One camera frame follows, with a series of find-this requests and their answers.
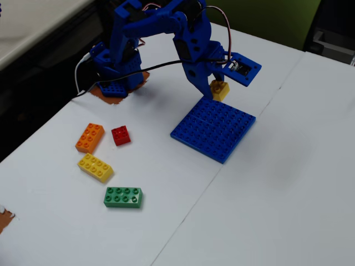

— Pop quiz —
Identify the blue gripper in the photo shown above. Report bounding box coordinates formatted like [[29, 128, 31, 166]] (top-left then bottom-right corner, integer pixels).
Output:
[[181, 41, 231, 98]]

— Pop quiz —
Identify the yellow 2x2 toy block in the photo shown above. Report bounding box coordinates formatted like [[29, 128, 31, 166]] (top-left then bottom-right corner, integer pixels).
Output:
[[210, 79, 230, 102]]

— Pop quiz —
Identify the red 2x2 toy block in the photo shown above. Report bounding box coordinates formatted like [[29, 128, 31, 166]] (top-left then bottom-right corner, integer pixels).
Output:
[[111, 125, 131, 147]]

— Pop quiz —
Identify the orange 2x4 toy block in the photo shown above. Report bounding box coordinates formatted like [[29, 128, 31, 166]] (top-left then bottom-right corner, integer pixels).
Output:
[[74, 122, 105, 154]]

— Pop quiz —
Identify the yellow 2x4 toy block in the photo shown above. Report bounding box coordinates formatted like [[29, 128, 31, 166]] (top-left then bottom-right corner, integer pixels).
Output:
[[77, 152, 114, 184]]

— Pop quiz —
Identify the green 2x4 toy block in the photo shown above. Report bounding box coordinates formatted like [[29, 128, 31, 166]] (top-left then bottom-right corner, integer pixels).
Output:
[[103, 186, 144, 209]]

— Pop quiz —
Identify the blue 8x8 studded baseplate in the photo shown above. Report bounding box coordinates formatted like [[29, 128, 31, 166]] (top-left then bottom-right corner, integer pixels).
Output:
[[170, 95, 257, 165]]

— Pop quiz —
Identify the white foam board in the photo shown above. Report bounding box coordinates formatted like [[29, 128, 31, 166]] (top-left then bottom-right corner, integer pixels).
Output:
[[152, 51, 355, 266], [0, 22, 306, 266]]

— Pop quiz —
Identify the white background table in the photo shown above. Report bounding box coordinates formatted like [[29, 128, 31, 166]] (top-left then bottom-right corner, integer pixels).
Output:
[[0, 0, 95, 70]]

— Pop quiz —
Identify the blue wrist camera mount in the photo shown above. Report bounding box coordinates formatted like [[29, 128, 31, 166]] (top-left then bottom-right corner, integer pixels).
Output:
[[221, 52, 262, 87]]

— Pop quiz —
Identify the thin servo wire bundle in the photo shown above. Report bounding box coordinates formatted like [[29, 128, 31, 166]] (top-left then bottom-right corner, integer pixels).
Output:
[[138, 2, 234, 73]]

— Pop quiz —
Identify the black cable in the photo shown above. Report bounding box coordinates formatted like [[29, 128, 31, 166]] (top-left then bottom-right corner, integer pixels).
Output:
[[70, 59, 231, 100]]

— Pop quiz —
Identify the grey metal frame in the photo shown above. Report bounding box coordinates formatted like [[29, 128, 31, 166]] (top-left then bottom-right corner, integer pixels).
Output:
[[313, 29, 355, 67]]

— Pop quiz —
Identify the white cable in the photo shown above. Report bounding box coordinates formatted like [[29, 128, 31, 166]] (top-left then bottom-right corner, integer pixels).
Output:
[[74, 52, 92, 96]]

